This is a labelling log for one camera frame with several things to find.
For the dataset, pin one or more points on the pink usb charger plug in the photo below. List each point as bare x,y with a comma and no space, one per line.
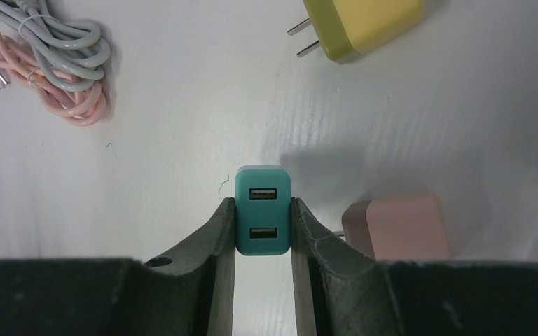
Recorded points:
399,228

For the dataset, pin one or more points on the teal usb charger plug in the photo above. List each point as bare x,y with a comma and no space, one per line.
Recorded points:
263,210

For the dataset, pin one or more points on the yellow usb charger plug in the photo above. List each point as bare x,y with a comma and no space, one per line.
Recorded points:
349,29

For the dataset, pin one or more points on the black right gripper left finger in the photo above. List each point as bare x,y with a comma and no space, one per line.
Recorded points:
187,290

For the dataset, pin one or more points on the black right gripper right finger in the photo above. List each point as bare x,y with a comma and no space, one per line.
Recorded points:
340,291

